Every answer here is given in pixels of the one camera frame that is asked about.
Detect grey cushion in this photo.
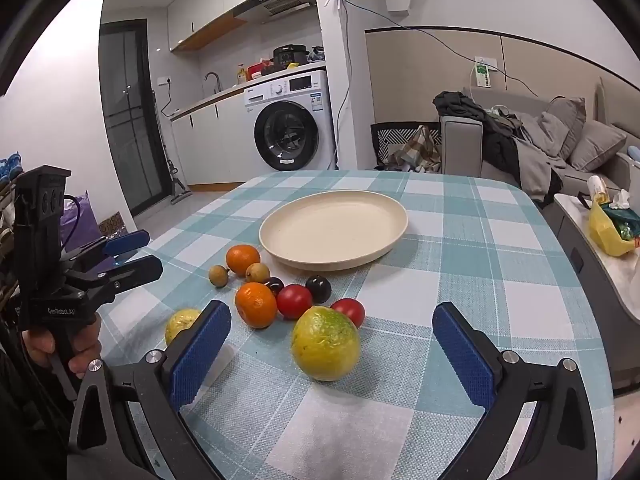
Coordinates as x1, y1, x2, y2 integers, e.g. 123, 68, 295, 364
545, 96, 587, 158
569, 120, 628, 172

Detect blue cable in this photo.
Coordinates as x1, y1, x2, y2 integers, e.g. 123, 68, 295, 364
262, 0, 538, 171

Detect grey floor mop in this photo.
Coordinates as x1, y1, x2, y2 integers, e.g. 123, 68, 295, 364
150, 90, 193, 206

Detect dark clothes pile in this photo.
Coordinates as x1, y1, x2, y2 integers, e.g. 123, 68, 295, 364
432, 91, 566, 201

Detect white upper cabinets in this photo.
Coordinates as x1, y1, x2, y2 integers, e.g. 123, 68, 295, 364
167, 0, 331, 53

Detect white marble side table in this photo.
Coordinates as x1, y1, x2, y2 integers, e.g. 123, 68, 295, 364
552, 192, 640, 391

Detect black rice cooker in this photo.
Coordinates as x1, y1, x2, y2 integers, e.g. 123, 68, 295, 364
272, 45, 307, 70

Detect white green wall device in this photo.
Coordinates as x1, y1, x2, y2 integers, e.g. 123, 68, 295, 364
472, 57, 493, 88

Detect dark glass door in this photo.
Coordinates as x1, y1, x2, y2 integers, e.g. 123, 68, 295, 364
99, 19, 166, 216

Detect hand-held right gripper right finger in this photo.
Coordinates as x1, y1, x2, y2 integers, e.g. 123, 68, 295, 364
432, 302, 598, 480

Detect cream round plate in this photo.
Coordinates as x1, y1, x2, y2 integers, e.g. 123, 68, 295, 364
258, 191, 409, 272

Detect white lower kitchen cabinets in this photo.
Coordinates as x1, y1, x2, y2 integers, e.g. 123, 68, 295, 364
170, 92, 248, 186

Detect grey sofa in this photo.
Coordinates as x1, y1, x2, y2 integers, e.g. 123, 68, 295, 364
440, 87, 640, 196

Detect yellow-green round fruit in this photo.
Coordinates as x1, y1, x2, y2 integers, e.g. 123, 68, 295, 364
291, 306, 362, 382
165, 308, 203, 347

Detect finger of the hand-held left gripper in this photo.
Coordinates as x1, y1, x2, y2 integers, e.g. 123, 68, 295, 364
67, 255, 164, 306
67, 230, 151, 268

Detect orange mandarin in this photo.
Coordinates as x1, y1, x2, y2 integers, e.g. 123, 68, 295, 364
225, 244, 261, 277
235, 282, 278, 330

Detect black patterned laundry basket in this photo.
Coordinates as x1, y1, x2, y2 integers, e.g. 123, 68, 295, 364
371, 122, 443, 171

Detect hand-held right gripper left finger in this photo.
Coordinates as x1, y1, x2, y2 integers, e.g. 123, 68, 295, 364
67, 300, 232, 480

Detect yellow plastic bag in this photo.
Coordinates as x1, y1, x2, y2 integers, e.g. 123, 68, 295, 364
587, 200, 640, 258

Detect person's left forearm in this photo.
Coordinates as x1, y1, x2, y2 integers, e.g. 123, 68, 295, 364
0, 330, 76, 480

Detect red cherry tomato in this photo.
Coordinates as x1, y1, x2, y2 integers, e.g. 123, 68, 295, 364
330, 298, 366, 329
276, 284, 314, 320

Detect plaid cloth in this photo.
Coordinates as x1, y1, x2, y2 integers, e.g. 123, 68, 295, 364
387, 125, 443, 173

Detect person's left hand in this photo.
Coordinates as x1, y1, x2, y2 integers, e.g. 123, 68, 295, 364
22, 312, 103, 381

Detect purple bag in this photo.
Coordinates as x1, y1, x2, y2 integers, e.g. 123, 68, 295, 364
60, 191, 103, 253

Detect white washing machine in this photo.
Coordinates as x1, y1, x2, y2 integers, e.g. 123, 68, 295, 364
244, 70, 335, 172

